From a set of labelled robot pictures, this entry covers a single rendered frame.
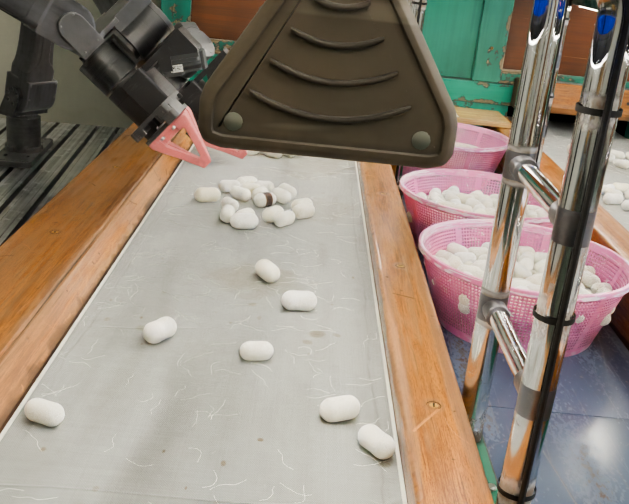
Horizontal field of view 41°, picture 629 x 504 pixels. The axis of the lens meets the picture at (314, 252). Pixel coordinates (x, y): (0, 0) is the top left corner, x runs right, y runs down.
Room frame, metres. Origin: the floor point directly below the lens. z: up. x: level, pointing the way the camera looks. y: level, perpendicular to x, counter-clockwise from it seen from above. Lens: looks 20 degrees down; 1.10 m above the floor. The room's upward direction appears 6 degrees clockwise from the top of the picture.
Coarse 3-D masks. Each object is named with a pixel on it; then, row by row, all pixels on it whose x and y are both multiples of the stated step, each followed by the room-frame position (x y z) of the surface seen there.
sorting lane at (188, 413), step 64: (192, 192) 1.20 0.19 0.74; (320, 192) 1.27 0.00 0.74; (128, 256) 0.91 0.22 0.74; (192, 256) 0.93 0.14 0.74; (256, 256) 0.96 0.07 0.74; (320, 256) 0.98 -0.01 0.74; (128, 320) 0.74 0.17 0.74; (192, 320) 0.76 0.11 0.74; (256, 320) 0.77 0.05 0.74; (320, 320) 0.79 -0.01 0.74; (64, 384) 0.61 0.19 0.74; (128, 384) 0.62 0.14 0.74; (192, 384) 0.63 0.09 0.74; (256, 384) 0.64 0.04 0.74; (320, 384) 0.66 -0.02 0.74; (384, 384) 0.67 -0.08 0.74; (0, 448) 0.51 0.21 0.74; (64, 448) 0.52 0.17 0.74; (128, 448) 0.53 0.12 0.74; (192, 448) 0.54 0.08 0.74; (256, 448) 0.55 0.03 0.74; (320, 448) 0.55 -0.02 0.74
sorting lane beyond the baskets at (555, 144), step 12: (552, 132) 2.00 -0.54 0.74; (552, 144) 1.86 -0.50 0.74; (564, 144) 1.87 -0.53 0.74; (612, 144) 1.93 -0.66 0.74; (624, 144) 1.95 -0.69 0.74; (552, 156) 1.73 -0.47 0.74; (564, 156) 1.74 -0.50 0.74; (564, 168) 1.63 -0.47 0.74; (612, 168) 1.67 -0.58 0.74; (612, 180) 1.57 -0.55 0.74; (624, 180) 1.58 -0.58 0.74; (600, 204) 1.38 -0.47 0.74; (624, 216) 1.32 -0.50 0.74
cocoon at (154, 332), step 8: (160, 320) 0.71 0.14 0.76; (168, 320) 0.71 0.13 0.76; (144, 328) 0.70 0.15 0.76; (152, 328) 0.69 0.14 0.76; (160, 328) 0.70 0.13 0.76; (168, 328) 0.70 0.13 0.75; (176, 328) 0.71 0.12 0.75; (144, 336) 0.69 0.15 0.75; (152, 336) 0.69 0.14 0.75; (160, 336) 0.69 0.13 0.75; (168, 336) 0.71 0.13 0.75
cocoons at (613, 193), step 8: (616, 152) 1.76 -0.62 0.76; (616, 160) 1.69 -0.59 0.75; (624, 160) 1.68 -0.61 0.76; (624, 168) 1.68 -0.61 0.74; (608, 184) 1.46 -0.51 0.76; (616, 184) 1.47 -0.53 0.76; (624, 184) 1.47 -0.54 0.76; (608, 192) 1.42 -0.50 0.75; (616, 192) 1.41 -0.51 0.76; (624, 192) 1.47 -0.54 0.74; (608, 200) 1.38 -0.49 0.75; (616, 200) 1.38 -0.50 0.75; (624, 208) 1.35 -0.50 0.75
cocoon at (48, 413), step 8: (32, 400) 0.55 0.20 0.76; (40, 400) 0.55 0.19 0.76; (24, 408) 0.55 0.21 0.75; (32, 408) 0.55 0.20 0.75; (40, 408) 0.54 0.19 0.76; (48, 408) 0.54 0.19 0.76; (56, 408) 0.55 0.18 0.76; (32, 416) 0.54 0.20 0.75; (40, 416) 0.54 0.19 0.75; (48, 416) 0.54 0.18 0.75; (56, 416) 0.54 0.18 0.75; (48, 424) 0.54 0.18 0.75; (56, 424) 0.54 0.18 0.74
